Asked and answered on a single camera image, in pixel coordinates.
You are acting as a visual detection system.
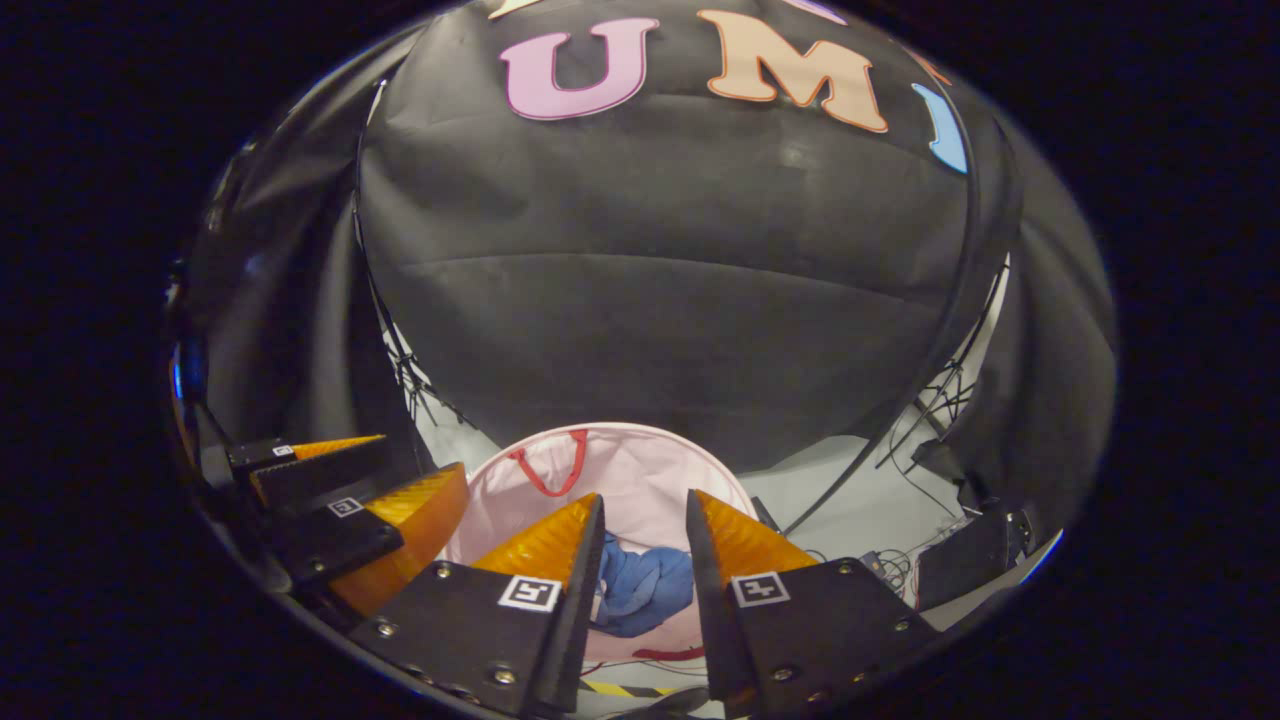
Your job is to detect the blue corduroy shirt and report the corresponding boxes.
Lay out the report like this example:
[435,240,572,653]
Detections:
[597,545,696,639]

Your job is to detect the black backdrop stand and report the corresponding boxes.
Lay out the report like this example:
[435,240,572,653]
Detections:
[880,350,1001,481]

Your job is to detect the yellow black striped tape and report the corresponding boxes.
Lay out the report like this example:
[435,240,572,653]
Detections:
[580,680,681,699]

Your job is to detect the black clothes rack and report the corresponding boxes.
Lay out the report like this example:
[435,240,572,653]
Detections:
[350,40,986,536]

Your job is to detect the black backdrop cloth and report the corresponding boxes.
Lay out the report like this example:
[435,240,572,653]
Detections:
[175,0,1119,561]

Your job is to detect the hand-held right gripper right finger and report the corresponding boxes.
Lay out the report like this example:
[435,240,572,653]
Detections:
[685,489,938,718]

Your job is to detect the pink laundry hamper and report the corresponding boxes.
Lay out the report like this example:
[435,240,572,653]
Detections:
[440,422,761,663]

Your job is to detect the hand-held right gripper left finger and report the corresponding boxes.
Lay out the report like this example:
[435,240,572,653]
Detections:
[348,492,608,716]

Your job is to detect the black equipment box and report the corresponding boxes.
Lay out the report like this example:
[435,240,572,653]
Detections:
[915,508,1033,613]

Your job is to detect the black floor cables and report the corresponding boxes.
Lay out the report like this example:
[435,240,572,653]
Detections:
[860,545,921,603]

